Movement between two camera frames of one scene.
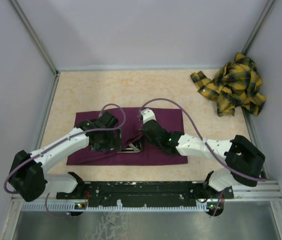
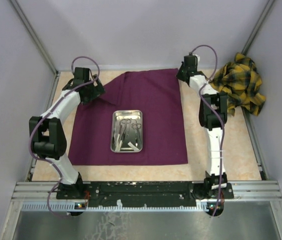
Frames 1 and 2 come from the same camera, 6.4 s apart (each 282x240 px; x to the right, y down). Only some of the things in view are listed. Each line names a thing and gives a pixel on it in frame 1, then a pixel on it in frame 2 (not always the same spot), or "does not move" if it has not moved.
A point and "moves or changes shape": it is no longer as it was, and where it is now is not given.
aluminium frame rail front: x=266 y=190 does not move
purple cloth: x=131 y=124 moves or changes shape
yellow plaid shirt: x=235 y=83 does not move
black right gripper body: x=158 y=143 -> x=180 y=71
